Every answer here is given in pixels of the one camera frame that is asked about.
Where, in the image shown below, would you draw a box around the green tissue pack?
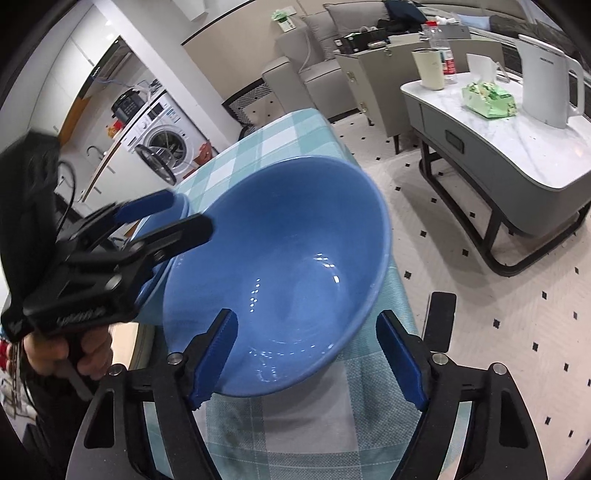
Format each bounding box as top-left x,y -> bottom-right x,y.
462,82 -> 517,119

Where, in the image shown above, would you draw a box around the black smartphone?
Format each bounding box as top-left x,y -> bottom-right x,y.
423,291 -> 457,353

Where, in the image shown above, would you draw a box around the cream tumbler cup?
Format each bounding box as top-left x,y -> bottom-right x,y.
412,48 -> 446,91

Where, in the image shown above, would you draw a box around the small blue bowl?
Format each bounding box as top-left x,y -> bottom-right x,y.
132,193 -> 190,309

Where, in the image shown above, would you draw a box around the black pressure cooker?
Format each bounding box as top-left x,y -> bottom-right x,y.
111,89 -> 145,125

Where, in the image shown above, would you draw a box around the teal plaid tablecloth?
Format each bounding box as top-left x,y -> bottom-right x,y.
157,109 -> 420,479

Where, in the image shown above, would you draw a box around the black white patterned rug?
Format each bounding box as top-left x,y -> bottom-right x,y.
222,78 -> 273,140

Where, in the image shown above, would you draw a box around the person's left hand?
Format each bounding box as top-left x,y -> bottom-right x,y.
23,326 -> 113,380

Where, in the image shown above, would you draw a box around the grey side cabinet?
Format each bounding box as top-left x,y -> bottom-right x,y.
334,32 -> 507,156

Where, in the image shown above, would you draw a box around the white coffee table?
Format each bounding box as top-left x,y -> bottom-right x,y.
401,73 -> 590,277

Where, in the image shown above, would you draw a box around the white washing machine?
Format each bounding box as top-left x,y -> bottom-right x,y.
121,92 -> 211,186

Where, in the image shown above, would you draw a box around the grey sofa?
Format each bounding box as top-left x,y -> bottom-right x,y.
261,0 -> 417,121

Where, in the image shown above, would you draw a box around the clear plastic bottle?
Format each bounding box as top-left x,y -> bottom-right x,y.
423,20 -> 457,84

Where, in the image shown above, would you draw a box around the kitchen faucet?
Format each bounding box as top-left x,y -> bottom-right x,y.
86,145 -> 105,161

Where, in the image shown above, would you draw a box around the large blue bowl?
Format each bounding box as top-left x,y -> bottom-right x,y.
162,156 -> 392,397

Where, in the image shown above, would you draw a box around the white electric kettle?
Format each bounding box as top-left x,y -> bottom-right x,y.
515,34 -> 585,129

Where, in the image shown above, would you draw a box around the white kitchen cabinets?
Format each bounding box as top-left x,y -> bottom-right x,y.
57,142 -> 142,217

